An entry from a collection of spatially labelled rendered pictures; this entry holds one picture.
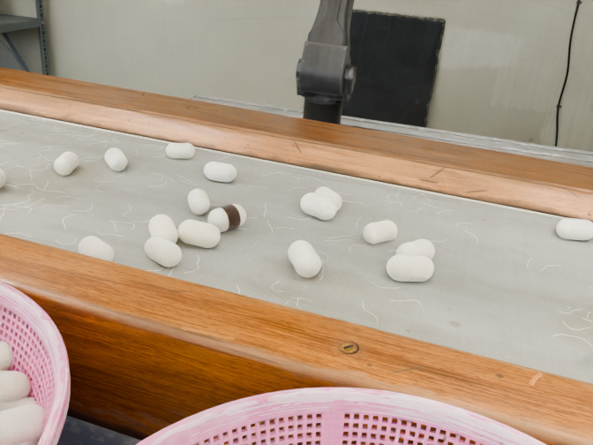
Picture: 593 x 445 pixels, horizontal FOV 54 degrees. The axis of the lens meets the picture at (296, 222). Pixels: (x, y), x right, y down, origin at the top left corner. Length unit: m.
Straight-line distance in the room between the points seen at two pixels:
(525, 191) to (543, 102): 1.96
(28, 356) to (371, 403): 0.19
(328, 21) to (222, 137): 0.32
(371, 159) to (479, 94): 1.93
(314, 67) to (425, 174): 0.33
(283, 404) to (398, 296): 0.17
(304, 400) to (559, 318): 0.23
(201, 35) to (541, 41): 1.41
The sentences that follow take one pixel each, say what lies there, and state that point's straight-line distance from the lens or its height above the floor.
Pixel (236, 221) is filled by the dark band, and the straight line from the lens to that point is 0.49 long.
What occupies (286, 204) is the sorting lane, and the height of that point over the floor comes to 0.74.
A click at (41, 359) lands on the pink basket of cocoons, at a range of 0.35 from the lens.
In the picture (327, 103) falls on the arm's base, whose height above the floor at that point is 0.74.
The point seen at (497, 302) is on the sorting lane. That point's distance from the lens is 0.46.
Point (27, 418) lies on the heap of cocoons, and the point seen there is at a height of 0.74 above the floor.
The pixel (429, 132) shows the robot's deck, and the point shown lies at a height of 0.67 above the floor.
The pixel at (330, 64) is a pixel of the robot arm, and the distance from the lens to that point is 0.90.
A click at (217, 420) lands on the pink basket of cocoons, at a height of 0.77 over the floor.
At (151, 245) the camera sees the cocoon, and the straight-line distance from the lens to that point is 0.44.
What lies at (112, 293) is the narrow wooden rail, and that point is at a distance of 0.37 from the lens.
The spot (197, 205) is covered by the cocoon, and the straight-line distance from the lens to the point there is 0.52.
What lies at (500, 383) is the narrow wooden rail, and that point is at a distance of 0.34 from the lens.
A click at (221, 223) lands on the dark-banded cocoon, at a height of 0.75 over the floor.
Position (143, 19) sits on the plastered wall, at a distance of 2.84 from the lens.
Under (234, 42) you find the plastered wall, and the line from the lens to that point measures 2.68.
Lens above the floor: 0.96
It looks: 25 degrees down
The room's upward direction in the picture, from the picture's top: 5 degrees clockwise
